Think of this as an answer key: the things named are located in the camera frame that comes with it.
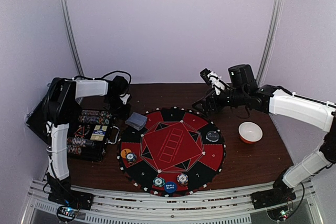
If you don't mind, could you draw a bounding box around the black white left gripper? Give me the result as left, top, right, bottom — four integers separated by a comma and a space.
106, 95, 132, 121

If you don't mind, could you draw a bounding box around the blue backed card deck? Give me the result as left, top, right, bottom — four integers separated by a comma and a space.
125, 112, 148, 131

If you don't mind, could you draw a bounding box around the orange big blind button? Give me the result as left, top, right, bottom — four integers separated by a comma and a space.
120, 148, 132, 158

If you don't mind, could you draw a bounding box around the black dealer button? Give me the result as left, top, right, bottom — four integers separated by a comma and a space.
206, 131, 220, 143

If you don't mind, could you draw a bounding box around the mixed colour chip stack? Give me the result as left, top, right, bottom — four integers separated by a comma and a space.
125, 152, 138, 164

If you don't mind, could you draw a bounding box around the green blue 50 chip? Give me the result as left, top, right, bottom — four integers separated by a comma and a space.
153, 177, 165, 187

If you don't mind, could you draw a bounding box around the blue small blind button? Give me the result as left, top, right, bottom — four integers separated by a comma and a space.
164, 182, 177, 194

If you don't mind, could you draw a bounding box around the blue white 100 chip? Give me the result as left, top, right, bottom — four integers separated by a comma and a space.
176, 173, 188, 186

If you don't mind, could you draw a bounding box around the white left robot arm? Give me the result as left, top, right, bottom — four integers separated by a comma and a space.
42, 70, 131, 205

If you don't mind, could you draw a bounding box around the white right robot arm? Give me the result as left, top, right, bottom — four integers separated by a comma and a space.
192, 64, 335, 204

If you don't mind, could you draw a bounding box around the Texas Hold'em card box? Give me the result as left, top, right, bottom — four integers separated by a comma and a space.
90, 125, 108, 142

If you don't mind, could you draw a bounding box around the top multicolour chip row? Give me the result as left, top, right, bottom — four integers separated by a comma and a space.
78, 110, 112, 125

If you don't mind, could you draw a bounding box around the white orange bowl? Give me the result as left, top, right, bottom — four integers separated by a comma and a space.
238, 122, 263, 144

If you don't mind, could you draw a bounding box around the red triangle dice pack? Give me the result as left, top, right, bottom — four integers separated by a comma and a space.
74, 125, 87, 138

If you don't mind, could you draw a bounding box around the black poker chip case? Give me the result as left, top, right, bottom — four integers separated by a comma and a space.
25, 81, 119, 162

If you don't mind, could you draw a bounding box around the black 100 chip stack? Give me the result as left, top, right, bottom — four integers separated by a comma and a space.
67, 137, 95, 148

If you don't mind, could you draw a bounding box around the round red black poker mat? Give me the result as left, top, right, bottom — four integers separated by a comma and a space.
117, 106, 226, 197

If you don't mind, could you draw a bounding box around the chrome case handle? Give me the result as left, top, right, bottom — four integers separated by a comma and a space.
107, 125, 120, 145

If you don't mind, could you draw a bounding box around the right aluminium frame post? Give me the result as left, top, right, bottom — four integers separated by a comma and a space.
256, 0, 284, 86

